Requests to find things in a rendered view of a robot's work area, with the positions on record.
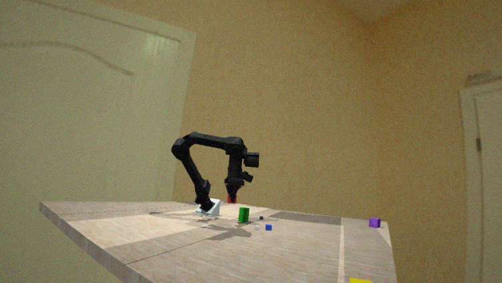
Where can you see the yellow block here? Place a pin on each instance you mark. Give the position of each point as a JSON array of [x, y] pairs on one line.
[[355, 280]]

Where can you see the purple block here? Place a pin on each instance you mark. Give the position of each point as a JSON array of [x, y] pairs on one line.
[[374, 222]]

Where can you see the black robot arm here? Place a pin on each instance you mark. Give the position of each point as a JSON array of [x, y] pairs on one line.
[[233, 146]]

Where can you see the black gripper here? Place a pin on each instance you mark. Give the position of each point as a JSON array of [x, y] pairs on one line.
[[233, 181]]

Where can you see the green block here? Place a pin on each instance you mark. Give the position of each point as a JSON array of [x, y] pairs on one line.
[[243, 218], [244, 211]]

